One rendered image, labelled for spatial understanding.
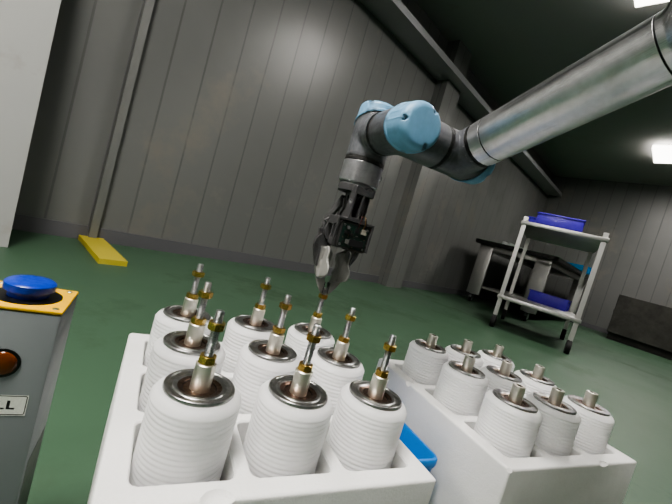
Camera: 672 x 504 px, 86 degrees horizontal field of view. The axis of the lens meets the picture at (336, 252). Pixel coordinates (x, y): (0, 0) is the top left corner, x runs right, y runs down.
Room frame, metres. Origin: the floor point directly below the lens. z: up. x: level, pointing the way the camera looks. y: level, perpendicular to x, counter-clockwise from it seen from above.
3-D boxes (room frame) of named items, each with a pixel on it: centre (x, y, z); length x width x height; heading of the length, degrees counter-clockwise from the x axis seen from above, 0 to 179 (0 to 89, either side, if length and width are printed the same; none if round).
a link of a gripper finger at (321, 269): (0.67, 0.01, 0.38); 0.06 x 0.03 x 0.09; 19
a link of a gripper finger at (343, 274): (0.68, -0.02, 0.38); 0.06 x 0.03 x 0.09; 19
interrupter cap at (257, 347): (0.54, 0.05, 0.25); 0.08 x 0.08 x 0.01
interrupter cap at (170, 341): (0.48, 0.16, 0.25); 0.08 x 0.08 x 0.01
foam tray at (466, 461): (0.79, -0.44, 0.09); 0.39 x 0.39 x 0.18; 26
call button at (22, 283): (0.34, 0.27, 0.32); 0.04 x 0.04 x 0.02
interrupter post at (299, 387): (0.43, 0.00, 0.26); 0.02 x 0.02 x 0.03
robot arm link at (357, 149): (0.68, -0.01, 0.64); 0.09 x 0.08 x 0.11; 25
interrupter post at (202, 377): (0.38, 0.10, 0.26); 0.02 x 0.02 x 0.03
